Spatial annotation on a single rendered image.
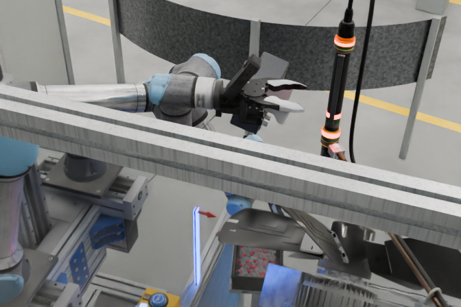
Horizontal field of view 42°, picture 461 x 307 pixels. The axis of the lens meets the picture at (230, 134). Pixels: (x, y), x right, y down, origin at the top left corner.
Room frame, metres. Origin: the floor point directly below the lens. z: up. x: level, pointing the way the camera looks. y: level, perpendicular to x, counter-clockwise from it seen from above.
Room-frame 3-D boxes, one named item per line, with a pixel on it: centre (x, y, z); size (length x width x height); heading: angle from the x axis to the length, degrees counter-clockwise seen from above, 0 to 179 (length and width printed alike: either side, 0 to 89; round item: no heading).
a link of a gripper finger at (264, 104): (1.14, -0.07, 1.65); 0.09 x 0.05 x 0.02; 60
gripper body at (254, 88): (1.18, -0.02, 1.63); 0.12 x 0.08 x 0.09; 82
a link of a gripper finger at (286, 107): (1.12, -0.12, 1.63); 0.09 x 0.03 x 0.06; 60
